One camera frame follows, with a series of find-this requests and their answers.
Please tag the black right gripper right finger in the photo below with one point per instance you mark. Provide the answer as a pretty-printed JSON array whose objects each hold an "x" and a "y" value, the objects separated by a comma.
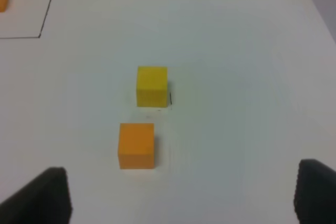
[{"x": 314, "y": 198}]

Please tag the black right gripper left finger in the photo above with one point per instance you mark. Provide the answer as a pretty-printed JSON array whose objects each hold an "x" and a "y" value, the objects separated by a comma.
[{"x": 45, "y": 199}]

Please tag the yellow cube block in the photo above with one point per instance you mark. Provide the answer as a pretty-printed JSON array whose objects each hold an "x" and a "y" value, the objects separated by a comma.
[{"x": 151, "y": 87}]

